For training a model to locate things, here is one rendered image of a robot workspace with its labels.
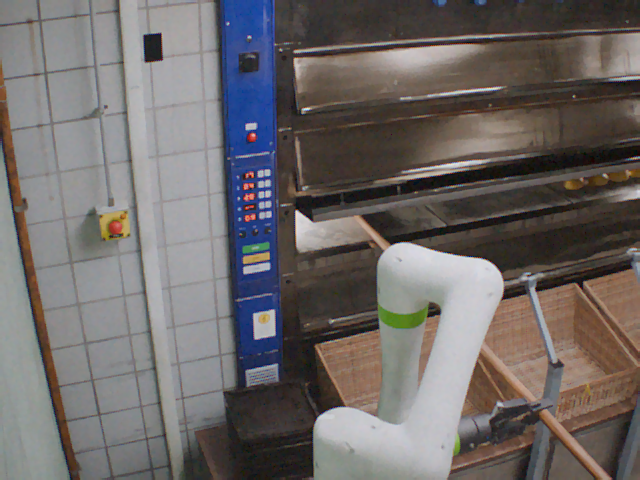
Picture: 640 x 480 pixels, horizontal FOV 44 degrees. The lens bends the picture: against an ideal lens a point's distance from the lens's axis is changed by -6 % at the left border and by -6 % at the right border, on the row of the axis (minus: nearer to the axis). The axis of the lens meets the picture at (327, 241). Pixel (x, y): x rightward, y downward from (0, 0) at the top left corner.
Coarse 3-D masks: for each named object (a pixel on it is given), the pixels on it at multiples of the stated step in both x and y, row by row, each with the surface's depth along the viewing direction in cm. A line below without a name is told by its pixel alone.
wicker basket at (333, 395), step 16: (432, 320) 311; (352, 336) 300; (368, 336) 302; (432, 336) 313; (320, 352) 294; (336, 352) 299; (352, 352) 301; (368, 352) 304; (320, 368) 295; (336, 368) 300; (352, 368) 303; (368, 368) 305; (480, 368) 296; (320, 384) 298; (336, 384) 283; (352, 384) 304; (368, 384) 306; (480, 384) 298; (320, 400) 300; (336, 400) 284; (368, 400) 308; (480, 400) 300; (496, 400) 289
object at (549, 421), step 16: (368, 224) 300; (384, 240) 289; (480, 352) 232; (496, 368) 224; (512, 384) 217; (528, 400) 210; (544, 416) 204; (560, 432) 198; (576, 448) 193; (592, 464) 187
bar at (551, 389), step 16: (608, 256) 286; (624, 256) 288; (544, 272) 277; (560, 272) 278; (528, 288) 275; (432, 304) 262; (336, 320) 252; (352, 320) 253; (544, 320) 272; (544, 336) 270; (560, 368) 266; (544, 384) 272; (560, 384) 270; (544, 432) 278; (544, 448) 283; (624, 448) 310; (624, 464) 311
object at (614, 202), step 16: (544, 208) 320; (560, 208) 320; (576, 208) 321; (592, 208) 323; (608, 208) 326; (624, 208) 330; (464, 224) 307; (480, 224) 307; (496, 224) 308; (512, 224) 310; (528, 224) 313; (544, 224) 316; (368, 240) 296; (400, 240) 296; (416, 240) 297; (432, 240) 299; (448, 240) 302; (304, 256) 285; (320, 256) 285; (336, 256) 287; (352, 256) 289; (368, 256) 292
